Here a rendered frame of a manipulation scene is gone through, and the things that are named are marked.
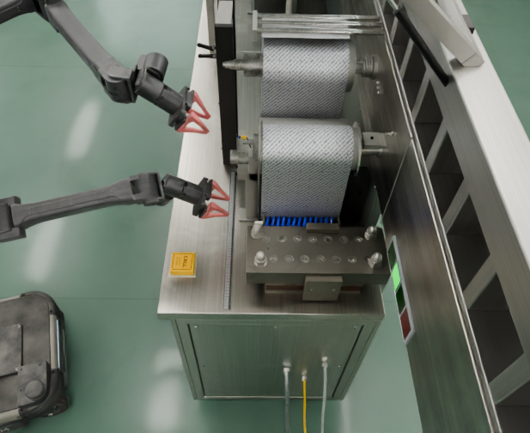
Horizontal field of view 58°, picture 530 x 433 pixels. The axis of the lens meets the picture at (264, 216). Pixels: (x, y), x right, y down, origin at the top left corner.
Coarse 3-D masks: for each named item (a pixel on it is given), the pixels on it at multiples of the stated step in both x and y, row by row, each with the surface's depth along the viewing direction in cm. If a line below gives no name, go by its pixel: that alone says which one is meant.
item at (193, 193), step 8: (184, 184) 134; (192, 184) 134; (200, 184) 139; (184, 192) 132; (192, 192) 133; (200, 192) 134; (184, 200) 134; (192, 200) 134; (200, 200) 133; (192, 208) 137
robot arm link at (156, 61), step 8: (144, 56) 120; (152, 56) 119; (160, 56) 119; (136, 64) 117; (144, 64) 118; (152, 64) 117; (160, 64) 118; (112, 72) 113; (120, 72) 114; (128, 72) 114; (136, 72) 117; (160, 72) 118; (128, 80) 113; (136, 80) 118; (160, 80) 120; (136, 96) 119
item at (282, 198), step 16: (272, 192) 135; (288, 192) 135; (304, 192) 135; (320, 192) 135; (336, 192) 135; (272, 208) 141; (288, 208) 141; (304, 208) 141; (320, 208) 141; (336, 208) 141
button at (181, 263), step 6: (174, 258) 146; (180, 258) 146; (186, 258) 146; (192, 258) 146; (174, 264) 145; (180, 264) 145; (186, 264) 145; (192, 264) 145; (174, 270) 144; (180, 270) 144; (186, 270) 144; (192, 270) 144
